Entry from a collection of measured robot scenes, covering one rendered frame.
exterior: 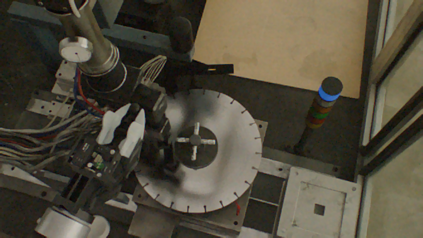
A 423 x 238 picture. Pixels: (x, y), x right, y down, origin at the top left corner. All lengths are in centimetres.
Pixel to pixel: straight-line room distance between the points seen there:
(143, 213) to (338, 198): 51
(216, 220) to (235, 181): 14
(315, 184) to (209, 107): 33
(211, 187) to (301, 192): 23
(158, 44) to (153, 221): 47
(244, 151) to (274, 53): 47
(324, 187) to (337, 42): 57
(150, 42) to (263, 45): 47
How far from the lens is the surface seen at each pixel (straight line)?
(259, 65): 138
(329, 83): 91
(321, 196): 110
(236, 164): 103
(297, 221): 107
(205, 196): 101
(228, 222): 110
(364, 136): 130
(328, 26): 151
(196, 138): 100
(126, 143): 71
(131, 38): 111
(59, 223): 67
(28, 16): 124
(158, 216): 115
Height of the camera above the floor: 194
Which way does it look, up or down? 67 degrees down
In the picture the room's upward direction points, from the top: 3 degrees counter-clockwise
